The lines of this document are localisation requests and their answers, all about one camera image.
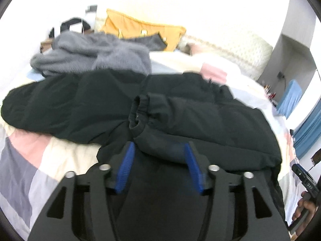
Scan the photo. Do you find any blue curtain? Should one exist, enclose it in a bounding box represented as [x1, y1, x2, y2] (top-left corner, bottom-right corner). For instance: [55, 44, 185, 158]
[292, 115, 321, 158]

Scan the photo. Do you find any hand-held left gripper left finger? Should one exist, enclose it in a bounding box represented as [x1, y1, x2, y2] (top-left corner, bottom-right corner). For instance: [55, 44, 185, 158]
[27, 141, 136, 241]

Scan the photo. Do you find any cluster of small bottles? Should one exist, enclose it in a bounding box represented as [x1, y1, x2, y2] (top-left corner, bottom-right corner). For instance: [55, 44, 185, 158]
[262, 82, 277, 106]

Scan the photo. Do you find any checked pastel blanket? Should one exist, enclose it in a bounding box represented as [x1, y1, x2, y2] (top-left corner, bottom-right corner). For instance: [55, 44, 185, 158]
[0, 50, 299, 239]

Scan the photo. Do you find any yellow pillow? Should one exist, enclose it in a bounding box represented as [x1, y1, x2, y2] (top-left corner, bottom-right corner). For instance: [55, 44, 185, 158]
[100, 9, 186, 52]

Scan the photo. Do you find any pink pillow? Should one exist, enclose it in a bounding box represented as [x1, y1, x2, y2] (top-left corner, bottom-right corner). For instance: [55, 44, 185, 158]
[178, 39, 208, 56]

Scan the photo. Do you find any black padded jacket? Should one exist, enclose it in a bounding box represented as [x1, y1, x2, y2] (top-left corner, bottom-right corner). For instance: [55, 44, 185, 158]
[1, 70, 287, 241]

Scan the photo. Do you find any wooden nightstand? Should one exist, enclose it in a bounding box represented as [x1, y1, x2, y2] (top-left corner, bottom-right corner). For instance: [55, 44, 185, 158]
[40, 39, 54, 53]

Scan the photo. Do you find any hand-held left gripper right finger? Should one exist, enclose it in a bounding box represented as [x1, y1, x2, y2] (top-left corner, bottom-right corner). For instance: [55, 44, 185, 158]
[184, 141, 291, 241]

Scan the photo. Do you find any grey fleece garment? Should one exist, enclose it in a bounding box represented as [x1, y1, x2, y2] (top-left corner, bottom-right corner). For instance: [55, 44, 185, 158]
[30, 31, 168, 77]

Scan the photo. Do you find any person's right hand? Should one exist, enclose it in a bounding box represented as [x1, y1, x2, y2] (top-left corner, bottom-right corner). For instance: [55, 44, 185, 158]
[292, 191, 316, 223]

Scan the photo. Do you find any cream quilted headboard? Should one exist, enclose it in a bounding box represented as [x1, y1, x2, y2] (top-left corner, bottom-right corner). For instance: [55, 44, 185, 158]
[186, 30, 274, 81]

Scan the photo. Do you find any black bag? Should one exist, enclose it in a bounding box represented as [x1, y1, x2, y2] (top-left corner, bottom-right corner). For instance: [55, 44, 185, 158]
[49, 17, 91, 37]

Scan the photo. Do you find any blue towel on chair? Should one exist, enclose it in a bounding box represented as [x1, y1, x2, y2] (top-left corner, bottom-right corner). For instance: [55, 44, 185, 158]
[282, 79, 303, 118]

